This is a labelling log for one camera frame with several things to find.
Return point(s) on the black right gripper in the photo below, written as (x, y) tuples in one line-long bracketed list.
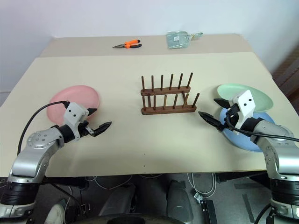
[(233, 119)]

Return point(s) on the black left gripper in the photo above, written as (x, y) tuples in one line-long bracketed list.
[(84, 130)]

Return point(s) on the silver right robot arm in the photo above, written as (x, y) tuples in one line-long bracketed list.
[(278, 154)]

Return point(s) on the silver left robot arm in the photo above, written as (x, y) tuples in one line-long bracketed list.
[(35, 154)]

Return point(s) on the wooden dish rack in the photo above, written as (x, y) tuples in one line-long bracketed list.
[(168, 110)]

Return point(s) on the green round plate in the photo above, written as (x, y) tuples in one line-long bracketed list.
[(229, 92)]

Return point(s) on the pink round plate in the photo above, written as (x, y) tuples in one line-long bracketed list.
[(77, 95)]

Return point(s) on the blue round plate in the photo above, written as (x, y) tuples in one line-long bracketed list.
[(240, 142)]

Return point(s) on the pale green pouch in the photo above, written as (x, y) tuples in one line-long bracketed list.
[(177, 40)]

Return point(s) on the dark rounded grey shape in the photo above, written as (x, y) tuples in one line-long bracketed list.
[(178, 200), (116, 200)]

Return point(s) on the white and dark rounded shape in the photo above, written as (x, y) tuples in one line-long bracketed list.
[(56, 212)]

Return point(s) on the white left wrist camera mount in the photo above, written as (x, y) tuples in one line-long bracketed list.
[(73, 112)]

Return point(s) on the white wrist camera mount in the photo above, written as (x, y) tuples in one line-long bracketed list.
[(73, 112), (245, 102)]

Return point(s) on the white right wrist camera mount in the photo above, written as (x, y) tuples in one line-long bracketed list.
[(245, 102)]

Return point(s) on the black table frame bar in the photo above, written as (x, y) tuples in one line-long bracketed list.
[(67, 181), (240, 177)]

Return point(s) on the black metal bracket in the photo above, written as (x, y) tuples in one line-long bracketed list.
[(210, 212)]

